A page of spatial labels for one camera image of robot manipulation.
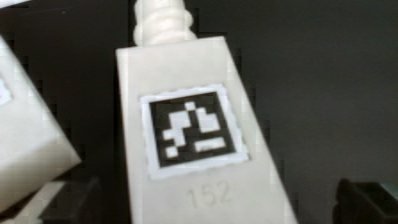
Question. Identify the white stool leg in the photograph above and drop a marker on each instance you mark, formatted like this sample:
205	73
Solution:
38	155
201	172

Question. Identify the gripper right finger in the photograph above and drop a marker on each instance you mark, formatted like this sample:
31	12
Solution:
366	203

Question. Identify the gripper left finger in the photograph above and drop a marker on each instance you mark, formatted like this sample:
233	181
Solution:
64	204

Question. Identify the white marker sheet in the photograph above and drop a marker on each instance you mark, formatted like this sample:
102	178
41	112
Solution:
7	3

